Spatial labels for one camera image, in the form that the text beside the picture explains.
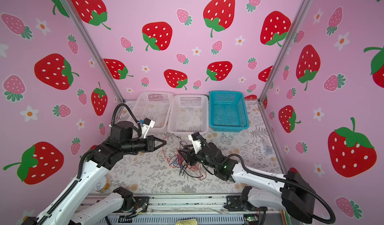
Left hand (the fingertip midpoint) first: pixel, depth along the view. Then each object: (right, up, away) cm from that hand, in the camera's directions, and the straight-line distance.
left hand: (166, 142), depth 66 cm
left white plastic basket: (-20, +20, +51) cm, 59 cm away
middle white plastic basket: (+7, +13, +45) cm, 47 cm away
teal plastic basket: (+38, +15, +48) cm, 63 cm away
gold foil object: (+12, -36, 0) cm, 38 cm away
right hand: (+6, -5, +5) cm, 9 cm away
